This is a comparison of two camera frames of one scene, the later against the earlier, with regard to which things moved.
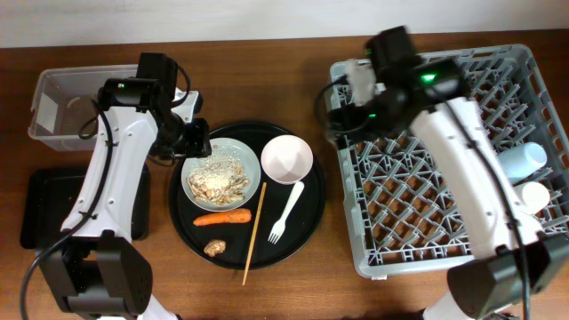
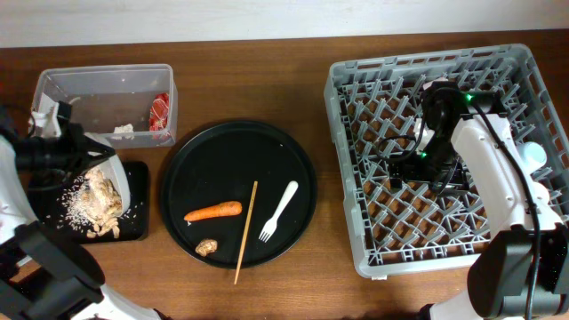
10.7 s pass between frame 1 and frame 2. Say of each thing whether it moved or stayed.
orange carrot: moved
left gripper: moved
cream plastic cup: stayed
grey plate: moved
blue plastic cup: stayed
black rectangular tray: stayed
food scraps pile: moved
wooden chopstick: moved
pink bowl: moved
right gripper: moved
